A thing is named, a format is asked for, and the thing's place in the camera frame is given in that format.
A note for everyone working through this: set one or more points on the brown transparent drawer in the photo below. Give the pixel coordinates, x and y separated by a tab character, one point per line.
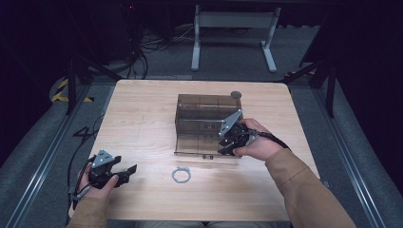
193	142

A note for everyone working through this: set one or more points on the grey round disc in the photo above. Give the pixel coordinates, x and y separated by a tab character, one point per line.
236	94

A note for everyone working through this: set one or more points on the yellow black hazard tape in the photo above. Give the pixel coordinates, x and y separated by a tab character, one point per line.
59	91

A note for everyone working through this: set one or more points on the brown transparent drawer organizer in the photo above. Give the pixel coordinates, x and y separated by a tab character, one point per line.
198	107

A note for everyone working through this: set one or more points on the person's left hand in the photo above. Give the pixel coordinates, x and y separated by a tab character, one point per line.
98	191

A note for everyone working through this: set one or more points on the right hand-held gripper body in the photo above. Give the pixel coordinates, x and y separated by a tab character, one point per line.
231	122

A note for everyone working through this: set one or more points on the black metal stand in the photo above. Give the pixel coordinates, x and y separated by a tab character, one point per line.
71	88
331	91

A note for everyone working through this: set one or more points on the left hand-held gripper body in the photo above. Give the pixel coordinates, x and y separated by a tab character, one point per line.
101	160

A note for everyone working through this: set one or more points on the metal floor rail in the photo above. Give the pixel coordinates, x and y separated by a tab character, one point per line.
348	158
47	158

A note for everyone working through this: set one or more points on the person's right hand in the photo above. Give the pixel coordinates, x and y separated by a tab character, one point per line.
263	147

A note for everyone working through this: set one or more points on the white metal table frame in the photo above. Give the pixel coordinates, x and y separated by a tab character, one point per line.
234	19

